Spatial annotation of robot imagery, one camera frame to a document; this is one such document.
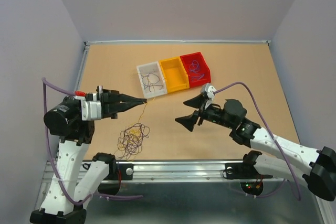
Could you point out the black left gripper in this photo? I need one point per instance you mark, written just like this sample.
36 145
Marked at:
109 99

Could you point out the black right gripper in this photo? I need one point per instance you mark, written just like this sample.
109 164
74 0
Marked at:
189 121

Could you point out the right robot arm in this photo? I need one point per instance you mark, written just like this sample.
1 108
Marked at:
270 154

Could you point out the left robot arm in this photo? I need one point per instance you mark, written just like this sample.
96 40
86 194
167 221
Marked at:
73 121

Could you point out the yellow plastic bin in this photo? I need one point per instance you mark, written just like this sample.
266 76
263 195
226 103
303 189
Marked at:
174 74

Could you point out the white plastic bin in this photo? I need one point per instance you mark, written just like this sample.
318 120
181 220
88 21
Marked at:
151 80

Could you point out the red plastic bin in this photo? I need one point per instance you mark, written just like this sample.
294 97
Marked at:
197 69

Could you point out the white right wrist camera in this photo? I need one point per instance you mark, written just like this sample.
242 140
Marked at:
208 92

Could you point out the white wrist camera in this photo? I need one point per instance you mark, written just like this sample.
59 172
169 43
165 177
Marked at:
208 92
90 106

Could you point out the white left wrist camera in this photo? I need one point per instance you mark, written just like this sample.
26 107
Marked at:
90 106

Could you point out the aluminium front rail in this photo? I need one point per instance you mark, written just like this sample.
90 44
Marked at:
141 172

